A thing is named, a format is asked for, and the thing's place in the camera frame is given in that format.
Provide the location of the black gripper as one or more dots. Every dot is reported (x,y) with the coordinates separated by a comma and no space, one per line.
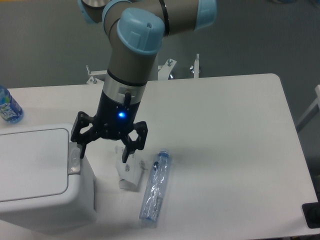
(113,121)

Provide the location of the clear empty plastic bottle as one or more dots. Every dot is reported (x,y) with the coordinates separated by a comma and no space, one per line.
(155,190)

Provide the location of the black clamp at table edge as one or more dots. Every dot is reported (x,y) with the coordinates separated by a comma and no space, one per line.
(311,213)

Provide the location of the white bracket with bolt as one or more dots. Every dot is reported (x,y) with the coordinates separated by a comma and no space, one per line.
(195,68)

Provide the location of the blue labelled water bottle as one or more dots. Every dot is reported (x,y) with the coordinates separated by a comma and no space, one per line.
(10,111)

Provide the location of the crumpled white paper carton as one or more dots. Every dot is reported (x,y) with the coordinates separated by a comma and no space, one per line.
(130,172)

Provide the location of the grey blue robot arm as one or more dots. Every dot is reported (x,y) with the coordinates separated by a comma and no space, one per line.
(135,30)

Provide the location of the white frame at right edge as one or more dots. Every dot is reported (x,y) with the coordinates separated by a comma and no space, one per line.
(310,112)

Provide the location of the white push-lid trash can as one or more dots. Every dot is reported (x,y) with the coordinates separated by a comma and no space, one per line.
(45,183)

